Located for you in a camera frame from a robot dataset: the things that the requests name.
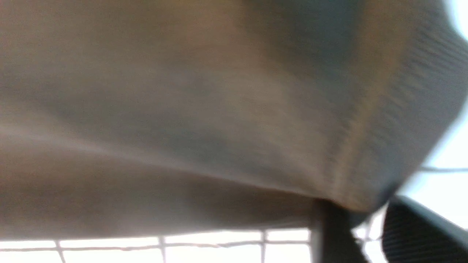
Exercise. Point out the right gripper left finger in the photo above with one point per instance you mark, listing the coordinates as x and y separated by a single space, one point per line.
332 240

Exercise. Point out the gray long-sleeve top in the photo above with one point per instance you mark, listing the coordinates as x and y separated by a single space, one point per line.
204 109

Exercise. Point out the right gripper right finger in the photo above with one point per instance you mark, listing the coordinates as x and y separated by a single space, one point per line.
413 233

